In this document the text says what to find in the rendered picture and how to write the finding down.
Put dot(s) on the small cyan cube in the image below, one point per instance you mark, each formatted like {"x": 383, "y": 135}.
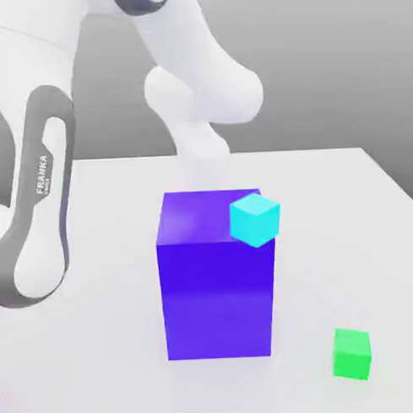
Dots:
{"x": 255, "y": 219}

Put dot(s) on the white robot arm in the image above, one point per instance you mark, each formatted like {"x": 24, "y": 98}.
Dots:
{"x": 200, "y": 75}

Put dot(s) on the small green cube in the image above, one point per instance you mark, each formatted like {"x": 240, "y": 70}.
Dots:
{"x": 351, "y": 354}

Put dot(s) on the large blue box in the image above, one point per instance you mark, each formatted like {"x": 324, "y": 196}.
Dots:
{"x": 217, "y": 294}

